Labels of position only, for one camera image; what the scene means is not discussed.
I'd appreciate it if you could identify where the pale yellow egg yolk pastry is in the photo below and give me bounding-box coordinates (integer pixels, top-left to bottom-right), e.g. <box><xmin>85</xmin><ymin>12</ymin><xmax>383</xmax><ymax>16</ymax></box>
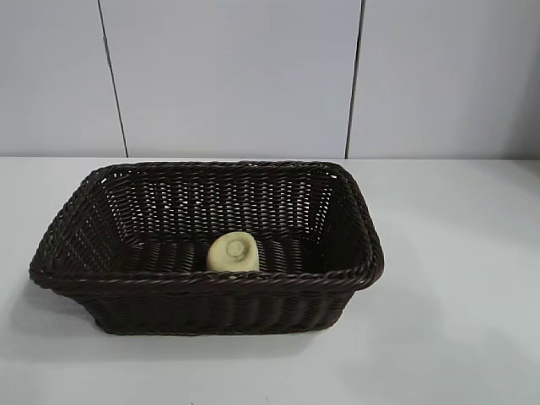
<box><xmin>205</xmin><ymin>234</ymin><xmax>262</xmax><ymax>282</ymax></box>

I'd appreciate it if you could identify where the dark brown wicker basket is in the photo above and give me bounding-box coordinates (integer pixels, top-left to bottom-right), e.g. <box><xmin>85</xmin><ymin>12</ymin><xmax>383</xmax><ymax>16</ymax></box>
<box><xmin>28</xmin><ymin>159</ymin><xmax>386</xmax><ymax>338</ymax></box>

